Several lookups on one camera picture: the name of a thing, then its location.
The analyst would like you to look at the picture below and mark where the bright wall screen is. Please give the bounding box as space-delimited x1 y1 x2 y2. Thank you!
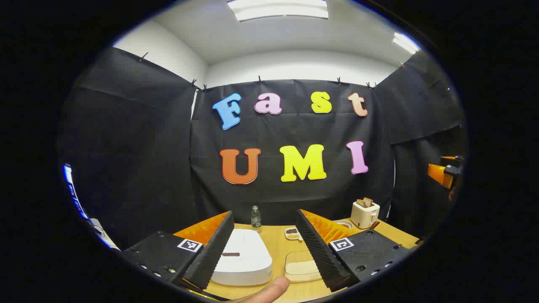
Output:
62 163 87 220

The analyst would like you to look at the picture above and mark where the white rice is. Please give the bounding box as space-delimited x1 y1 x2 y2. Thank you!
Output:
288 254 319 279

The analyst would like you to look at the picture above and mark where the white rice cooker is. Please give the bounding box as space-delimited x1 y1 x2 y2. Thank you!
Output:
211 229 273 287

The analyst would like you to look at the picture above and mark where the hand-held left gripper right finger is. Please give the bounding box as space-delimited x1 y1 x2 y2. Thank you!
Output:
295 209 415 293

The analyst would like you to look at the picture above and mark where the clear plastic rice container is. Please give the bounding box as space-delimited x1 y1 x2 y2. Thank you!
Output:
285 251 324 283

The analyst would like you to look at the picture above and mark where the black backdrop cloth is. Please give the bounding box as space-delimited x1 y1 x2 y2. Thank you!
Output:
57 46 468 249

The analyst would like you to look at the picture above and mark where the white toaster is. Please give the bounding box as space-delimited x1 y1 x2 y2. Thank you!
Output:
350 200 381 229

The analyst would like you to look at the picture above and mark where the large ceiling light panel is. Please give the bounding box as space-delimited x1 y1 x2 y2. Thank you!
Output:
227 0 329 22

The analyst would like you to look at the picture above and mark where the white side table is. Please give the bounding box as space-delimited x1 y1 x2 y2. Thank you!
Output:
86 217 121 252

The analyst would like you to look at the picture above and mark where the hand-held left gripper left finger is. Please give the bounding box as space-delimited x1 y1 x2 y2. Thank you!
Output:
120 210 235 291

